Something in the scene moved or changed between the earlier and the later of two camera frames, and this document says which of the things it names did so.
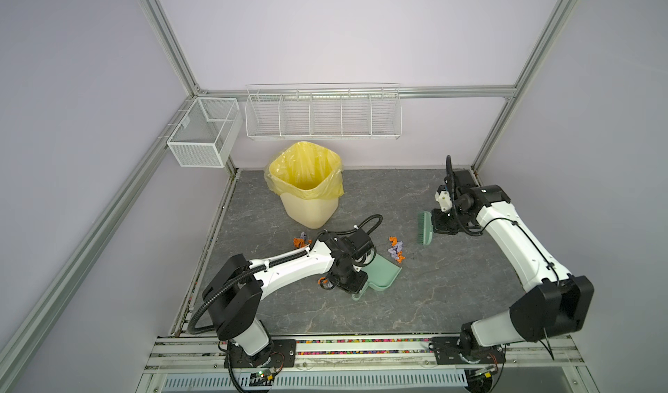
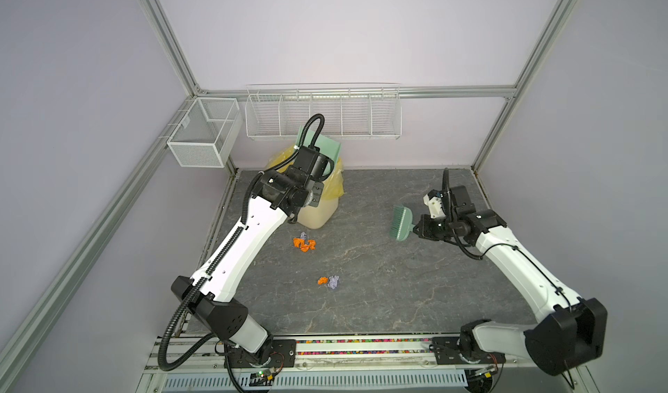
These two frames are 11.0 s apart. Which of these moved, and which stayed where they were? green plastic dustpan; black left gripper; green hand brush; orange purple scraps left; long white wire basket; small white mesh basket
Moved: green hand brush; green plastic dustpan; black left gripper
Stayed: small white mesh basket; orange purple scraps left; long white wire basket
